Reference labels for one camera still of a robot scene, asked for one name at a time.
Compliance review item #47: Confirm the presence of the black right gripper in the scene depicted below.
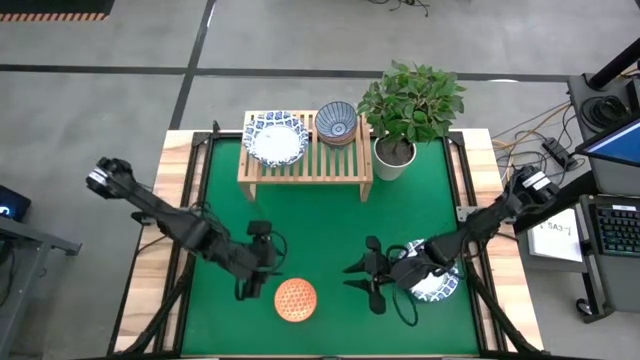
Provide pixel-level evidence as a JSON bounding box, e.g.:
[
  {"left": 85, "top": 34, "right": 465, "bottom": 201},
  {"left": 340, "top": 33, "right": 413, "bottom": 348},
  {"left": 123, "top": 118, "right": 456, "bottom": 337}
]
[{"left": 342, "top": 235, "right": 401, "bottom": 316}]

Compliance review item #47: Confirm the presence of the black support beam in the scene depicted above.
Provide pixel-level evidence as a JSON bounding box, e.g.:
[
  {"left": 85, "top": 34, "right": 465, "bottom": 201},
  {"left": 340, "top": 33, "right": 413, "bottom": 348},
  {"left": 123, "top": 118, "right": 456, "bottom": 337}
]
[{"left": 513, "top": 169, "right": 601, "bottom": 235}]

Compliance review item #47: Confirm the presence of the blue patterned paper plate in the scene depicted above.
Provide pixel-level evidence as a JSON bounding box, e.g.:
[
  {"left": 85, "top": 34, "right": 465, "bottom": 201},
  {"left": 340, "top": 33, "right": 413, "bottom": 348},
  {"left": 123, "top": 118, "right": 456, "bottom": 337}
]
[
  {"left": 397, "top": 238, "right": 461, "bottom": 304},
  {"left": 241, "top": 110, "right": 311, "bottom": 168}
]

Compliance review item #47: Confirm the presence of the black power strip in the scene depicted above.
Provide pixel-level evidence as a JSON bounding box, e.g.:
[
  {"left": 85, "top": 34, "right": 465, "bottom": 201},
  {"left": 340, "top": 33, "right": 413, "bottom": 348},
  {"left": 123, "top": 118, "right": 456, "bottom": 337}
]
[{"left": 542, "top": 137, "right": 579, "bottom": 171}]

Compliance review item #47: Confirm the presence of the black mat with hazard stripe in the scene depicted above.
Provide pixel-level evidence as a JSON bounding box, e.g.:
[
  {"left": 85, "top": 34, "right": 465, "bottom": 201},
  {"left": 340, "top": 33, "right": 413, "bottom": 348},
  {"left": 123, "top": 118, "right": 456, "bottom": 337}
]
[{"left": 0, "top": 0, "right": 116, "bottom": 23}]

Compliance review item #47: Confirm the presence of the grey workstation cart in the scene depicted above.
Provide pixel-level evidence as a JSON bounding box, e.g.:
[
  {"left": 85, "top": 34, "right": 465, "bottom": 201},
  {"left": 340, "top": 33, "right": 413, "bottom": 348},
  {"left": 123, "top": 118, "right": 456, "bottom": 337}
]
[{"left": 514, "top": 73, "right": 640, "bottom": 324}]

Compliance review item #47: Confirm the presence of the green table mat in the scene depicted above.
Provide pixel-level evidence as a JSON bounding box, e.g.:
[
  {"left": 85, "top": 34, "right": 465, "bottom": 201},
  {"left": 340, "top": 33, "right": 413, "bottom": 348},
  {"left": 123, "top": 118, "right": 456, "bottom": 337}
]
[{"left": 180, "top": 137, "right": 481, "bottom": 357}]

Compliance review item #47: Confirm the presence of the black device with blue light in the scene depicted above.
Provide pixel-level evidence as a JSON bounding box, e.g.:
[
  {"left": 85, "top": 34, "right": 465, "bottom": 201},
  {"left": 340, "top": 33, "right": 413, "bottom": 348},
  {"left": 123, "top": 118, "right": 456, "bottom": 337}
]
[{"left": 0, "top": 183, "right": 32, "bottom": 222}]

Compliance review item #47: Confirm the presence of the green leafy plant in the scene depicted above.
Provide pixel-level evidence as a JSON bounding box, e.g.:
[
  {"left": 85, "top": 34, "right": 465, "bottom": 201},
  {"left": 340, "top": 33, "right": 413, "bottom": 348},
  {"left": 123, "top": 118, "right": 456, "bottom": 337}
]
[{"left": 355, "top": 60, "right": 467, "bottom": 146}]

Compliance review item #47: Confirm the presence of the grey metal bracket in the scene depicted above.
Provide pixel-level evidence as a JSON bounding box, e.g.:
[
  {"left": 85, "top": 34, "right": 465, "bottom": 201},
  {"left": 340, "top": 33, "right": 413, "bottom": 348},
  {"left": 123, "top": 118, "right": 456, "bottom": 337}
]
[{"left": 455, "top": 204, "right": 481, "bottom": 222}]

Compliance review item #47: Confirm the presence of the grey metal stand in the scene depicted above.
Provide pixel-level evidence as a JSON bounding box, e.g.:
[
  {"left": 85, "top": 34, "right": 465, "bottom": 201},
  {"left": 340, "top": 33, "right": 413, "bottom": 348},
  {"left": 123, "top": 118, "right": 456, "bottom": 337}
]
[{"left": 0, "top": 214, "right": 83, "bottom": 351}]

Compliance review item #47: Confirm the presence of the black keyboard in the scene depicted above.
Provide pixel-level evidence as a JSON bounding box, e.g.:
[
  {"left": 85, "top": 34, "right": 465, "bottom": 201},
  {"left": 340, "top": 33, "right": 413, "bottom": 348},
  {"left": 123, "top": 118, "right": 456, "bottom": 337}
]
[{"left": 589, "top": 202, "right": 640, "bottom": 259}]

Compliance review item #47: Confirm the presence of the computer monitor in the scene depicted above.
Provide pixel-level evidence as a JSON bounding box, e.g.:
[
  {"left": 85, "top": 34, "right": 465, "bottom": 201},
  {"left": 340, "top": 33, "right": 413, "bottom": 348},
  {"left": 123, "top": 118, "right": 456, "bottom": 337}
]
[{"left": 574, "top": 115, "right": 640, "bottom": 169}]

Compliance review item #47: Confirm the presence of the yellow floor cable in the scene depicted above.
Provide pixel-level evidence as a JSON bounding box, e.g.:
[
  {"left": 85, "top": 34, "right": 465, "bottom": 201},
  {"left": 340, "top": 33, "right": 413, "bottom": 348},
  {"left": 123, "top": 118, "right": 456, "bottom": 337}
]
[{"left": 492, "top": 102, "right": 574, "bottom": 201}]

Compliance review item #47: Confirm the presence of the bowl teal outside orange inside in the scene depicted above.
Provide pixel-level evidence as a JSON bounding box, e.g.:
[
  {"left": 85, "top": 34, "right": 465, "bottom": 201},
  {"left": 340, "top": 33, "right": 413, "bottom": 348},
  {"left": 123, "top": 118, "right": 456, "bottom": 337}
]
[{"left": 273, "top": 277, "right": 319, "bottom": 324}]

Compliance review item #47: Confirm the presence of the bowl red outside striped inside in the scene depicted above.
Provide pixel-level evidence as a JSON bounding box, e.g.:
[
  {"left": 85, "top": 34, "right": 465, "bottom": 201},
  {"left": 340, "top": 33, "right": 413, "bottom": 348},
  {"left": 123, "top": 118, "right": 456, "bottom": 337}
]
[{"left": 314, "top": 100, "right": 359, "bottom": 147}]

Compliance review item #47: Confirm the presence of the white paper sheet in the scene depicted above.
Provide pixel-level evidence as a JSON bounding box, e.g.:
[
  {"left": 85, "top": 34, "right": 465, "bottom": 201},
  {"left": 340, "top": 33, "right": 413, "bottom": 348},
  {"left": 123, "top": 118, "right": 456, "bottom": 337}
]
[{"left": 527, "top": 219, "right": 585, "bottom": 264}]

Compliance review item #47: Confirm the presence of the slatted wooden shelf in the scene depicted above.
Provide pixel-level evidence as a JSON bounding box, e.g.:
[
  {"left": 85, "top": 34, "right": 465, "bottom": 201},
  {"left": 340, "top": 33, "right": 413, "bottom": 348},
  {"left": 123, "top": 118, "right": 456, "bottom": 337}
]
[{"left": 236, "top": 109, "right": 375, "bottom": 203}]

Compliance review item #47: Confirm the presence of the white plant pot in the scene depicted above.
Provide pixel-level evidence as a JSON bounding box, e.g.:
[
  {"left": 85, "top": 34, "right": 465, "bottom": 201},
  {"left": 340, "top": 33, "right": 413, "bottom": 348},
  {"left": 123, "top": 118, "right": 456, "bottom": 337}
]
[{"left": 372, "top": 135, "right": 419, "bottom": 182}]

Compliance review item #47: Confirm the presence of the black floor cable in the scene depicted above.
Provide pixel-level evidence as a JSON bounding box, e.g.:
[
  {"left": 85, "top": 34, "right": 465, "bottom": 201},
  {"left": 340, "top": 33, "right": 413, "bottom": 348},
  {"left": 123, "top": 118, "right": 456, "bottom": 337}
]
[{"left": 367, "top": 0, "right": 432, "bottom": 18}]

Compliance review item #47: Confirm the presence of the coiled black cable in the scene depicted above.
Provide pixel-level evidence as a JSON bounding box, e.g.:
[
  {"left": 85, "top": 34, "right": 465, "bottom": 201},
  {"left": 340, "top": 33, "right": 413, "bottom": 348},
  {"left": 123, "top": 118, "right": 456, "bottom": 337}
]
[{"left": 579, "top": 94, "right": 631, "bottom": 134}]

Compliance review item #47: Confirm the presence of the black pole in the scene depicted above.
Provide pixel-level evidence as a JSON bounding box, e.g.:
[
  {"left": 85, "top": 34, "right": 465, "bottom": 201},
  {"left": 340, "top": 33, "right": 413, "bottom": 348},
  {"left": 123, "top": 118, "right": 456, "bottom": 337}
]
[{"left": 588, "top": 38, "right": 640, "bottom": 91}]

